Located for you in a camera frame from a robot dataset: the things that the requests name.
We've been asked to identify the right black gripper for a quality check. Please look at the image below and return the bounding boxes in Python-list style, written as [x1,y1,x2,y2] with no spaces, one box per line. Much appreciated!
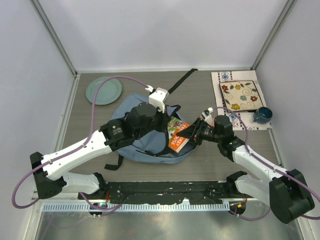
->
[176,117,222,146]

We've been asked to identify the orange 78-storey treehouse book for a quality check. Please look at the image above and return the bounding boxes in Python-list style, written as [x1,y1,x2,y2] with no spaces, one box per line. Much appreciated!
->
[166,116,191,153]

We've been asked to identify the light blue backpack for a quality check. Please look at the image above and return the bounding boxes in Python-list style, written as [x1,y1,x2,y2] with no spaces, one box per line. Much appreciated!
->
[104,68,198,171]

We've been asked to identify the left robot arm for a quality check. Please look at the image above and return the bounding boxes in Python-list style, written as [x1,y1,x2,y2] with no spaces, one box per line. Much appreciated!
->
[29,102,170,200]

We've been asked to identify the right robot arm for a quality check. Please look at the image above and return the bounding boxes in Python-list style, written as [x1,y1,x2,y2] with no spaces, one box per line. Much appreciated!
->
[177,115,315,224]

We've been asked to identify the teal round plate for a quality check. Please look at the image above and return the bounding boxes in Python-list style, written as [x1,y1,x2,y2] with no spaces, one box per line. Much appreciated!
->
[85,76,123,106]

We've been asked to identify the patterned white placemat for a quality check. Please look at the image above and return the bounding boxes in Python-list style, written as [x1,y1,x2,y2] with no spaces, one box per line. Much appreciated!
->
[211,70,272,131]

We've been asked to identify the floral square plate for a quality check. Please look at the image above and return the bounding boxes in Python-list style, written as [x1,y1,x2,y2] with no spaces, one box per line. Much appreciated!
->
[219,80,264,112]

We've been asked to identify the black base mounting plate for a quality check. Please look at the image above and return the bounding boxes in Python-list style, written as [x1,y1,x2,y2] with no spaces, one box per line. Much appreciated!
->
[86,181,245,205]

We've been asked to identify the dark blue mug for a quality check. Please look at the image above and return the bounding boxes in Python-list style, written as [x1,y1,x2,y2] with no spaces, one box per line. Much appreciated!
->
[253,106,273,124]

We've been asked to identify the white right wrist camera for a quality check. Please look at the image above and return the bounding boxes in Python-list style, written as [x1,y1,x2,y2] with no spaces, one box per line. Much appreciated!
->
[201,107,214,126]

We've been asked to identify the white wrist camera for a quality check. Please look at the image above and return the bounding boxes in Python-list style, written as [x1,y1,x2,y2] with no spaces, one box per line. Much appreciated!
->
[201,107,214,126]
[145,85,170,113]

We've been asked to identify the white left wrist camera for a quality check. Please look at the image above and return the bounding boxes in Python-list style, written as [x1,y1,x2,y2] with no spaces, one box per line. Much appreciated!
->
[145,85,170,113]

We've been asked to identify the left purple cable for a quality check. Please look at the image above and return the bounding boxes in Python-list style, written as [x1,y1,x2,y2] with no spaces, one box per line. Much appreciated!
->
[12,75,155,216]

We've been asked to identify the slotted cable duct rail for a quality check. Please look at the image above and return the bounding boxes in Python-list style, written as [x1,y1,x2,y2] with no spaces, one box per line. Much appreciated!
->
[42,201,230,212]

